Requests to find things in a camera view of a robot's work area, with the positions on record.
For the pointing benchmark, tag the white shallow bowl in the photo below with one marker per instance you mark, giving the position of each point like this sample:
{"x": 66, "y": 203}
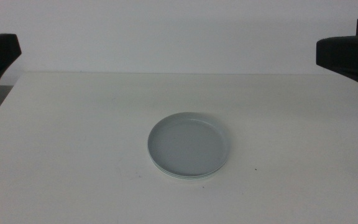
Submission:
{"x": 187, "y": 178}

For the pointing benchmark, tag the grey shallow bowl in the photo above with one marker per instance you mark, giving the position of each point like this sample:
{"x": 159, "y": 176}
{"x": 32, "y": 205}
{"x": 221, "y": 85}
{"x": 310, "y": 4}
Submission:
{"x": 188, "y": 144}

